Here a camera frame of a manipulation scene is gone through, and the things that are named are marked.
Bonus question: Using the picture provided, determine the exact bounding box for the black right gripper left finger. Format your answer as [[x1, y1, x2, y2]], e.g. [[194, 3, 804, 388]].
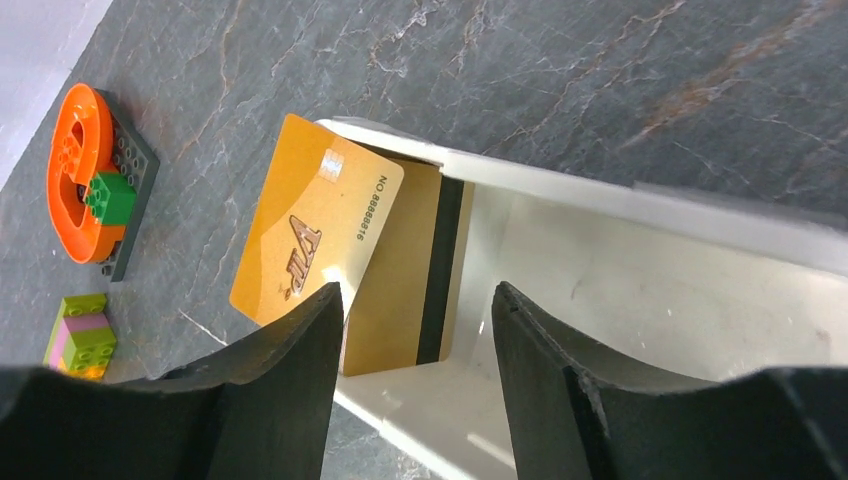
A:
[[1, 283, 343, 479]]

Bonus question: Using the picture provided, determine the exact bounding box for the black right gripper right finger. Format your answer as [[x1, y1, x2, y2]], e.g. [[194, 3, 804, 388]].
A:
[[491, 282, 847, 479]]

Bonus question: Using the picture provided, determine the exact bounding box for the gold VIP credit card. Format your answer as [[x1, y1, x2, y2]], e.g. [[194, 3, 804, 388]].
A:
[[229, 114, 404, 326]]

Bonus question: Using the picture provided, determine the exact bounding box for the white plastic tray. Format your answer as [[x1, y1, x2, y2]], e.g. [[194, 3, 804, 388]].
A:
[[323, 117, 847, 479]]

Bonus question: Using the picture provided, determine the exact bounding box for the colourful block stack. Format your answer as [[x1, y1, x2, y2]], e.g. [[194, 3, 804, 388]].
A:
[[42, 293, 117, 382]]

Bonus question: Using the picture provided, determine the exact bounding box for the green small block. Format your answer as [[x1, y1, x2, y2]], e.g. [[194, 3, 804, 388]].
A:
[[84, 172, 137, 226]]

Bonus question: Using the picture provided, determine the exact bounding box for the orange letter e shape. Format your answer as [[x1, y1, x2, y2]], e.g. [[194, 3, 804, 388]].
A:
[[46, 83, 125, 264]]

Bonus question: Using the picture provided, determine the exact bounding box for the dark square base plate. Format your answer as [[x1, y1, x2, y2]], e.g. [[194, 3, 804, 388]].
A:
[[96, 89, 160, 282]]

